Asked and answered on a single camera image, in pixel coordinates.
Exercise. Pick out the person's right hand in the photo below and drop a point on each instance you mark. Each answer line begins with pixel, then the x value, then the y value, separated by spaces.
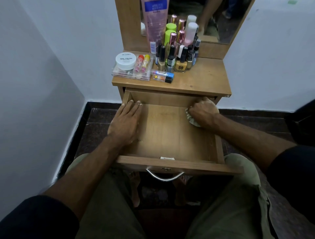
pixel 204 112

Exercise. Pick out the person's left hand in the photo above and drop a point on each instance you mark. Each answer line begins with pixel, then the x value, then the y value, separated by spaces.
pixel 123 128

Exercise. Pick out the green striped cloth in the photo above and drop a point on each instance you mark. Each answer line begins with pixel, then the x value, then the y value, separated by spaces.
pixel 192 120

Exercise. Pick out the wooden drawer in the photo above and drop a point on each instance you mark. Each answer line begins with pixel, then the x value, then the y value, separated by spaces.
pixel 167 133

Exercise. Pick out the yellow square polish bottle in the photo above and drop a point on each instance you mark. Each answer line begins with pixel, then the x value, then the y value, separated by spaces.
pixel 180 67

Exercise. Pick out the clear plastic compartment box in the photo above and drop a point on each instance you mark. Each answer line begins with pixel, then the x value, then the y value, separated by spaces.
pixel 123 75

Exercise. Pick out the black-capped clear tube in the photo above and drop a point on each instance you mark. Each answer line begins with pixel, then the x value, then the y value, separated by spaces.
pixel 161 78

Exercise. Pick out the blue-capped lip balm tube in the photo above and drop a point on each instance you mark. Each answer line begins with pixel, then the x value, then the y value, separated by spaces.
pixel 163 73

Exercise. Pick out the gold polish bottle patterned cap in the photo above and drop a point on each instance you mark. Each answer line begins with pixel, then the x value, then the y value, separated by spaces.
pixel 189 57

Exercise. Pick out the silver polish bottle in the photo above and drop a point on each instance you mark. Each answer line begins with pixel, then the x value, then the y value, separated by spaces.
pixel 170 62

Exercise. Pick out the beige polish bottle black cap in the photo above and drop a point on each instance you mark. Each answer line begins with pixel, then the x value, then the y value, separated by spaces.
pixel 161 65

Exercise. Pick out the red-capped lip balm tube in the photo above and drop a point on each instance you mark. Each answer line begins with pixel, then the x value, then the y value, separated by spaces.
pixel 138 64

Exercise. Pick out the white-capped dark polish bottle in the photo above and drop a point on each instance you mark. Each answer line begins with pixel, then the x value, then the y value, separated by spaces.
pixel 180 50

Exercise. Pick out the white nail polish remover jar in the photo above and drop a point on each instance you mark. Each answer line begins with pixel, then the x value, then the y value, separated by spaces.
pixel 125 61

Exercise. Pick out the blue polish bottle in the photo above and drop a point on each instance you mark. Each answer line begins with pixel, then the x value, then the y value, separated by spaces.
pixel 197 44

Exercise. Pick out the yellow-capped lip balm tube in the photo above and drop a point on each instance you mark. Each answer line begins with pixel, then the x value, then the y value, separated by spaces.
pixel 145 63

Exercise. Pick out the blue-white bottle black cap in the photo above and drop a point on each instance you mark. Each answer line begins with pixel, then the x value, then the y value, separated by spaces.
pixel 157 55

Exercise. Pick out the slim clear perfume bottle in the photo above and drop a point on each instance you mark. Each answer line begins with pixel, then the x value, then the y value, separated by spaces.
pixel 181 36

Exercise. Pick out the pink perfume bottle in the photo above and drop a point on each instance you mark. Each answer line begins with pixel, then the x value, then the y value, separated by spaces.
pixel 173 38

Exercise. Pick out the pink spray bottle white cap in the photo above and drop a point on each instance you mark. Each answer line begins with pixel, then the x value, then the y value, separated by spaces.
pixel 190 32

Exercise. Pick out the lime green bottle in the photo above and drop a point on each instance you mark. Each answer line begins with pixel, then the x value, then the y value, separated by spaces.
pixel 168 37

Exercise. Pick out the pink cosmetic lotion tube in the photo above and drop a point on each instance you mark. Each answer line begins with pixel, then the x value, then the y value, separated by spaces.
pixel 155 27

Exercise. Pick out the person's left forearm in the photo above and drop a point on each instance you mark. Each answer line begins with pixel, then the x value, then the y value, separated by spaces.
pixel 83 177

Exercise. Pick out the person's right forearm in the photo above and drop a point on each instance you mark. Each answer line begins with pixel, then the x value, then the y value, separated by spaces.
pixel 251 140

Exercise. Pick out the person's left foot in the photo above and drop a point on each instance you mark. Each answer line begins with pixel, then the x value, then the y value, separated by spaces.
pixel 135 189

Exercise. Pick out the person's olive green trousers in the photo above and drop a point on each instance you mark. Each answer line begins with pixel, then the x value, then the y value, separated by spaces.
pixel 231 209

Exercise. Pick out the person's black right sleeve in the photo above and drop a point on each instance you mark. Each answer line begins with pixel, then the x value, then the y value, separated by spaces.
pixel 292 182

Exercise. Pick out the person's black sleeve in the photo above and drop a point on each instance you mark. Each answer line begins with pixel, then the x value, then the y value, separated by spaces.
pixel 39 219
pixel 292 182

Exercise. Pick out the person's black left sleeve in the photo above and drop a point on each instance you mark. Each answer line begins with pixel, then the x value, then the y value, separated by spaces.
pixel 39 219

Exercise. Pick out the wooden dressing table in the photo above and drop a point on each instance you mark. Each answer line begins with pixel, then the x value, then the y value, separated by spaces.
pixel 206 76

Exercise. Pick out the dressing table mirror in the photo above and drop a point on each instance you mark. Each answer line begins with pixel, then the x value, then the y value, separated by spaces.
pixel 226 27

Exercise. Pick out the dark red stool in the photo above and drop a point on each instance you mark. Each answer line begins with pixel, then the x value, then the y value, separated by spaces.
pixel 167 224

